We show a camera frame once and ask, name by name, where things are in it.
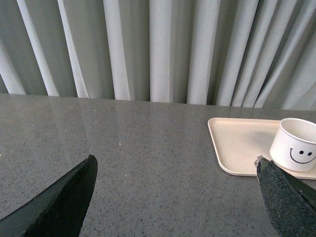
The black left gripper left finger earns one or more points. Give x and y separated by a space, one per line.
58 211

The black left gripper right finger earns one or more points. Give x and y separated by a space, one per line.
290 203

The white smiley mug black handle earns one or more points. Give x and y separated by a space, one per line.
294 146

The pale pink rectangular tray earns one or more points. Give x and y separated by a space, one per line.
239 141

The white pleated curtain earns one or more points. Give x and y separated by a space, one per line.
241 53

